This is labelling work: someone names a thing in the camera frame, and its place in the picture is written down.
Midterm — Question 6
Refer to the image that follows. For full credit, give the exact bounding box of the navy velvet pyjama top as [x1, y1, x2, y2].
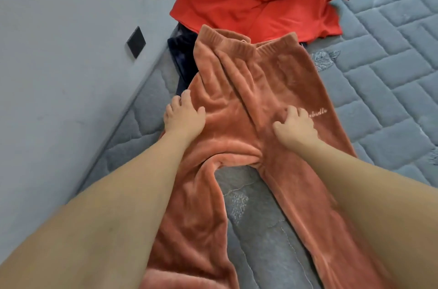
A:
[167, 22, 201, 97]

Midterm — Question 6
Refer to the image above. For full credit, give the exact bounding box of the black square patch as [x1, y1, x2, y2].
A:
[126, 26, 146, 59]

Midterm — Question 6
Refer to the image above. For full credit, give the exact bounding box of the grey quilted mattress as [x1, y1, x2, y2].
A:
[75, 0, 438, 289]

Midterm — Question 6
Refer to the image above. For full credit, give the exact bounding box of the person's left forearm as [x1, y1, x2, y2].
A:
[0, 134, 189, 289]

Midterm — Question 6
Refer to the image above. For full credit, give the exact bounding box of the person's right forearm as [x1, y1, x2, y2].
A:
[297, 138, 438, 289]

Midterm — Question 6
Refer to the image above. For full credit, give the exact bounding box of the person's right hand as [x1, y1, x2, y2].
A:
[272, 105, 320, 154]

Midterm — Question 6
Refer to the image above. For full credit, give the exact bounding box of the person's left hand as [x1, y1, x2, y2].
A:
[163, 89, 208, 146]

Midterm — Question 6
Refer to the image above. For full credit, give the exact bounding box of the brown velvet garment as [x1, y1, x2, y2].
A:
[140, 24, 398, 289]

